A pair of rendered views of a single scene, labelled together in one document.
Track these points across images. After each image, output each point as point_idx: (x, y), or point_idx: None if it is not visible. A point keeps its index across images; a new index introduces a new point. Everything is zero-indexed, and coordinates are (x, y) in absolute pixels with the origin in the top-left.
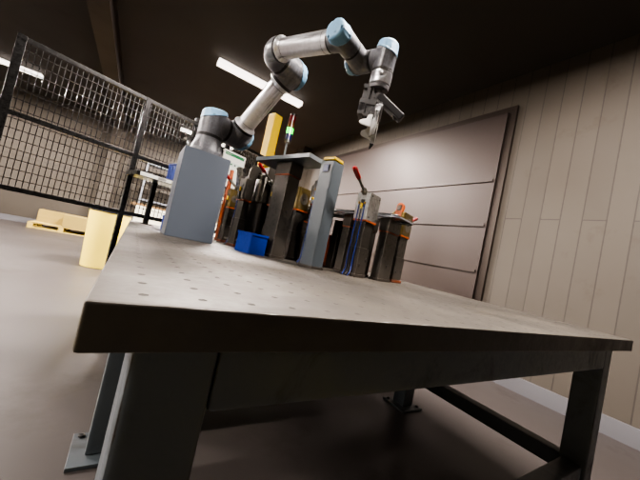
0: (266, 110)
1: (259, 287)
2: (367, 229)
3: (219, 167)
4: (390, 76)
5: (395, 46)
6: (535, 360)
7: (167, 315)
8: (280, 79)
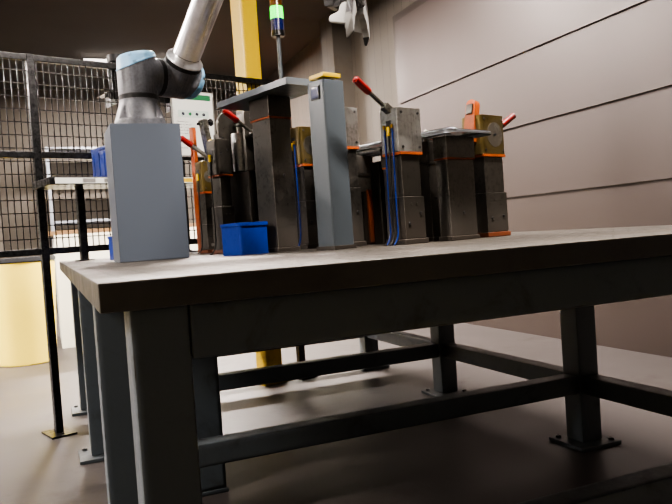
0: (208, 27)
1: (219, 268)
2: (407, 165)
3: (165, 139)
4: None
5: None
6: (619, 279)
7: (143, 285)
8: None
